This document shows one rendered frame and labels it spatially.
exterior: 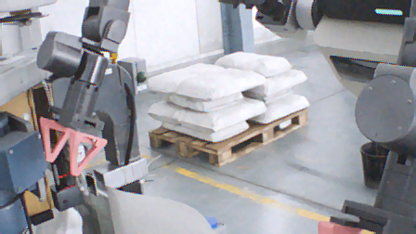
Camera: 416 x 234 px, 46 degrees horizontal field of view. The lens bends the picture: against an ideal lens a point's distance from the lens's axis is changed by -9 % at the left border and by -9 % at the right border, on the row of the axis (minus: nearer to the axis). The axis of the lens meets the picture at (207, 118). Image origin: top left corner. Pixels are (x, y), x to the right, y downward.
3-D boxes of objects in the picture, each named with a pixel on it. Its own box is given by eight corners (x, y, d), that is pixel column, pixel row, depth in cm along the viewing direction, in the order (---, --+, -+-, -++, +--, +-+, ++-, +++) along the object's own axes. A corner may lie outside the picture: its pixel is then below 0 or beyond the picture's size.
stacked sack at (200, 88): (270, 85, 432) (269, 68, 427) (211, 106, 389) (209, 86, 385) (232, 79, 462) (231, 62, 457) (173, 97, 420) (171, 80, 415)
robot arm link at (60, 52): (129, 22, 88) (102, 22, 94) (75, 0, 80) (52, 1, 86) (107, 90, 88) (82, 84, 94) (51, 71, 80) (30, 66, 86)
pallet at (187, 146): (308, 123, 486) (308, 108, 482) (218, 167, 406) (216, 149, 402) (241, 110, 542) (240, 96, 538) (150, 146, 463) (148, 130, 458)
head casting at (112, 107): (143, 159, 143) (130, 50, 134) (68, 188, 128) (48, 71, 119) (87, 136, 165) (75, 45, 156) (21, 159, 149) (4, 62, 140)
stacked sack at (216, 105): (248, 105, 427) (246, 87, 423) (205, 118, 403) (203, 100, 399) (197, 92, 478) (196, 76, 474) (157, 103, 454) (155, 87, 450)
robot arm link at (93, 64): (117, 56, 90) (100, 54, 94) (85, 44, 85) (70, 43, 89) (104, 95, 90) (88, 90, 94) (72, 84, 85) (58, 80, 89)
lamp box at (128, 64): (149, 91, 141) (146, 58, 138) (136, 96, 138) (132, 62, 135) (133, 88, 146) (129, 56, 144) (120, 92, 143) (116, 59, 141)
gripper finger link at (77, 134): (64, 175, 82) (79, 119, 82) (45, 163, 87) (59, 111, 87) (97, 182, 86) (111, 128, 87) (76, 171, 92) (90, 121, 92)
